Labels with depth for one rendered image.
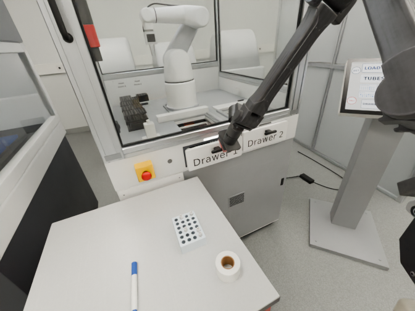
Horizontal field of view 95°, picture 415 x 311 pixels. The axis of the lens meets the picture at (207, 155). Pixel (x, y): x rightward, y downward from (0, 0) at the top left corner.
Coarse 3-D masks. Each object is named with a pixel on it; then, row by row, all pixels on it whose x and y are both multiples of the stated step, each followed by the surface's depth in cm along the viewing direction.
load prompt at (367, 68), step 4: (364, 64) 100; (368, 64) 100; (372, 64) 99; (376, 64) 98; (380, 64) 98; (364, 68) 100; (368, 68) 99; (372, 68) 99; (376, 68) 98; (380, 68) 97; (364, 72) 100; (368, 72) 99; (372, 72) 98; (376, 72) 98; (380, 72) 97
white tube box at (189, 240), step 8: (184, 216) 69; (192, 216) 68; (176, 224) 67; (184, 224) 66; (192, 224) 65; (176, 232) 63; (184, 232) 63; (192, 232) 63; (184, 240) 60; (192, 240) 60; (200, 240) 60; (184, 248) 59; (192, 248) 61
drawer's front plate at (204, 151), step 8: (240, 136) 92; (208, 144) 87; (216, 144) 88; (240, 144) 94; (192, 152) 85; (200, 152) 86; (208, 152) 88; (224, 152) 92; (232, 152) 94; (240, 152) 97; (192, 160) 87; (200, 160) 88; (208, 160) 90; (216, 160) 92; (192, 168) 89
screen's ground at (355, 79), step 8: (352, 64) 102; (360, 64) 101; (352, 80) 101; (360, 80) 100; (368, 80) 98; (376, 80) 97; (352, 88) 100; (352, 96) 100; (352, 104) 99; (360, 104) 98
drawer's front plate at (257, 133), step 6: (264, 126) 100; (270, 126) 101; (276, 126) 103; (282, 126) 105; (246, 132) 96; (252, 132) 97; (258, 132) 99; (264, 132) 101; (246, 138) 98; (252, 138) 99; (258, 138) 101; (264, 138) 103; (270, 138) 105; (276, 138) 107; (282, 138) 109; (246, 144) 100; (258, 144) 103; (264, 144) 105; (246, 150) 101
